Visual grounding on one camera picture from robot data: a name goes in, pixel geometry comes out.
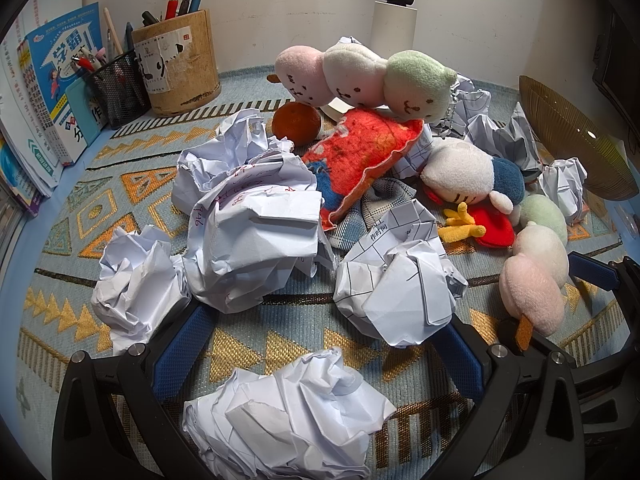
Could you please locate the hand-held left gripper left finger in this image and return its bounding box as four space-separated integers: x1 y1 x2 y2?
52 301 221 480

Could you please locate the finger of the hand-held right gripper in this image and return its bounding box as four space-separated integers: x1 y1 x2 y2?
497 320 640 401
567 251 632 293

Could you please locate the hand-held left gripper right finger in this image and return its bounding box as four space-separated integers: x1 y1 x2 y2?
430 320 596 480

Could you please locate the small tricolour dango plush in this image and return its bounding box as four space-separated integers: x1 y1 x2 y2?
499 194 571 351

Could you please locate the pile of paper balls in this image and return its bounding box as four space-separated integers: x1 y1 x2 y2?
90 36 588 480

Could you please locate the amber ribbed glass bowl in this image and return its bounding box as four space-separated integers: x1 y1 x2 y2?
518 75 640 202

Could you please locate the white and blue bird plush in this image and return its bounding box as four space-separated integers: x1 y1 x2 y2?
420 139 526 248

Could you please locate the grey checked cloth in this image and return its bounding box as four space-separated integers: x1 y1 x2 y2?
330 177 416 251

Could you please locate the red snack packet plush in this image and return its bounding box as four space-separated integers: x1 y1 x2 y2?
301 108 426 231

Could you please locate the small pale box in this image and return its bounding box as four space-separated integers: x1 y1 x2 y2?
322 99 353 121

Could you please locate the large tricolour dango plush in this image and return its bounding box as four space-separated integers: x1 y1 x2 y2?
267 42 458 123

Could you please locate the patterned woven table mat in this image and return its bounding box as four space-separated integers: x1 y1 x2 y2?
15 67 631 480

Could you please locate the black mesh pen holder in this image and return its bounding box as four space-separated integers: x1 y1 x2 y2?
82 49 152 130

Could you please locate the bamboo pen holder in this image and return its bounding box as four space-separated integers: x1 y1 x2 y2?
131 8 222 117

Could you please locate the stack of white workbooks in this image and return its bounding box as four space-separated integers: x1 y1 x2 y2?
0 0 83 216

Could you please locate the blue workbook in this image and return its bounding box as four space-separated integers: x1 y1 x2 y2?
25 1 108 166

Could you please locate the white desk lamp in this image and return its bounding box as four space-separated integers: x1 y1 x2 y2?
370 0 418 61

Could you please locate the wooden pencil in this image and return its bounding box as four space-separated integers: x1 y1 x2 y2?
103 7 124 58

